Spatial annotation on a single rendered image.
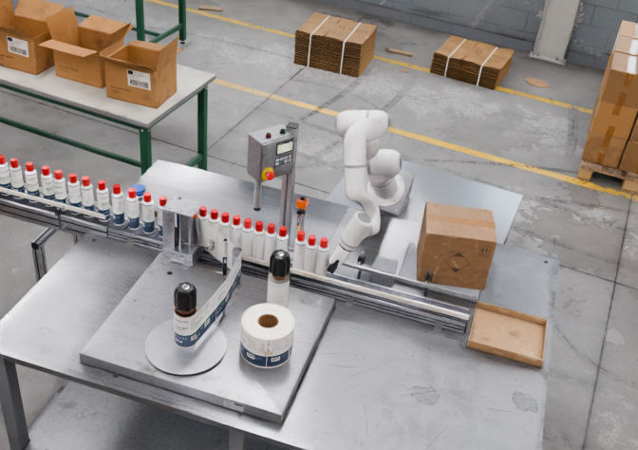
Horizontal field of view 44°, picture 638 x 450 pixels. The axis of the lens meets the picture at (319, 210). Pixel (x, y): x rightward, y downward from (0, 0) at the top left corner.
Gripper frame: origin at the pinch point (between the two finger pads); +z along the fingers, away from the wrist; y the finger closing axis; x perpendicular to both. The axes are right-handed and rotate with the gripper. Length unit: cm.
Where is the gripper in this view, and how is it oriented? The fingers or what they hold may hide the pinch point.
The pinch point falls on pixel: (331, 268)
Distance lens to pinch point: 337.6
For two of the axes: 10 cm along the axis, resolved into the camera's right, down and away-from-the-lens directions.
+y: -2.9, 5.2, -8.0
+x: 8.7, 5.0, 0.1
